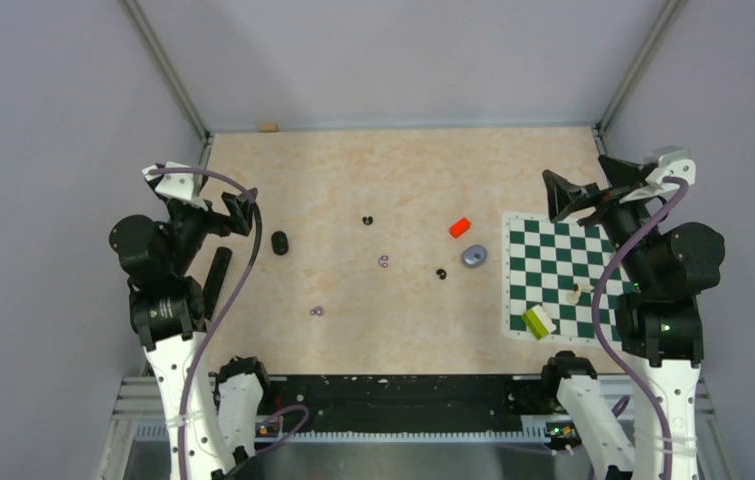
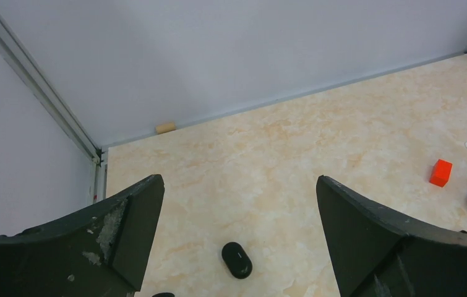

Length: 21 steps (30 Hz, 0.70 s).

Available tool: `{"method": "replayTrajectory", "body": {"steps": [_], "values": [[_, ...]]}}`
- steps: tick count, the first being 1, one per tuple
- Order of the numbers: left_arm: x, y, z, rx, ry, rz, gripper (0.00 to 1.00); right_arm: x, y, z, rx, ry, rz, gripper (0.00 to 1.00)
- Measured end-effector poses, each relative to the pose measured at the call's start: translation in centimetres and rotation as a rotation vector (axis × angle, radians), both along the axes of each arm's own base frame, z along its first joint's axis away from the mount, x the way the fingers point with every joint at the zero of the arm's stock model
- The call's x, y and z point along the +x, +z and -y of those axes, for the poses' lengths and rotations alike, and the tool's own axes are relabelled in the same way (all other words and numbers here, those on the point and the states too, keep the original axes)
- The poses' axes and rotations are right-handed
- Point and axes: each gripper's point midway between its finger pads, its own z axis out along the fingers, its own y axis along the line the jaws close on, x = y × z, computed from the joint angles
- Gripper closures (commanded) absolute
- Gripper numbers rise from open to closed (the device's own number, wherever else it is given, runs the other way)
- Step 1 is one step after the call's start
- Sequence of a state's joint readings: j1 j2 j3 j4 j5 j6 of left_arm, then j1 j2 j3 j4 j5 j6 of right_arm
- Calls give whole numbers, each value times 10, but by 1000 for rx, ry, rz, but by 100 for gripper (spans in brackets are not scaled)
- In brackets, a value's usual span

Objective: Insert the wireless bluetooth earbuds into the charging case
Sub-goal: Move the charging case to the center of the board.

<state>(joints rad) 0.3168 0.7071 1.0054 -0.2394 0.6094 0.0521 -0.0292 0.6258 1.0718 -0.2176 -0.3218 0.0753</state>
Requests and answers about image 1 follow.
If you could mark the lime green white brick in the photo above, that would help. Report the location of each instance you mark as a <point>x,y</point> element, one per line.
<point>538,322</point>

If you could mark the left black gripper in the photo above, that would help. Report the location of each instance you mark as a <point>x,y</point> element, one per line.
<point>240,209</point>

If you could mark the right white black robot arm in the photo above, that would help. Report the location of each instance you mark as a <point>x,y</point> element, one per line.
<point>659,323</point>

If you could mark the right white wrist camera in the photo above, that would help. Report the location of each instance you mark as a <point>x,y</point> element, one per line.
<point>664,163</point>

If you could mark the small wooden block at wall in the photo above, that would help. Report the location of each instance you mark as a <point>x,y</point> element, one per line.
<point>268,128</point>

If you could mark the black earbud charging case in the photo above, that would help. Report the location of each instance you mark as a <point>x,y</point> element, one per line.
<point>280,243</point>

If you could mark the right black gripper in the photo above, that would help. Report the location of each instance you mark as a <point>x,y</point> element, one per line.
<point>564,196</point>

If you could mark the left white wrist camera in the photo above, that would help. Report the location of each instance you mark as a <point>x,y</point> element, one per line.
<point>184,188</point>

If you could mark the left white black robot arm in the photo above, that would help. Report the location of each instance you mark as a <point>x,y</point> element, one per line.
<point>210,418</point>

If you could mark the red block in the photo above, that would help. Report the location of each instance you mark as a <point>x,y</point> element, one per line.
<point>459,228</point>

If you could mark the cream chess piece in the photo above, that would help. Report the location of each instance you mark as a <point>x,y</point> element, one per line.
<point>579,290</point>

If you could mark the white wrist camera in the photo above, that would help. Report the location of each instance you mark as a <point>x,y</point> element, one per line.
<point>664,163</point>
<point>184,188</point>

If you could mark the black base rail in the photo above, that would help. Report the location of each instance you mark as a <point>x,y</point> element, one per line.
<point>414,404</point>

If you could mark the green white chessboard mat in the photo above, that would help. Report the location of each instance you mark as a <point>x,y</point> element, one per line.
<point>541,261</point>

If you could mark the purple grey earbud charging case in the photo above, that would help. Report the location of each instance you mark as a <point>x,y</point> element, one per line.
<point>474,256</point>

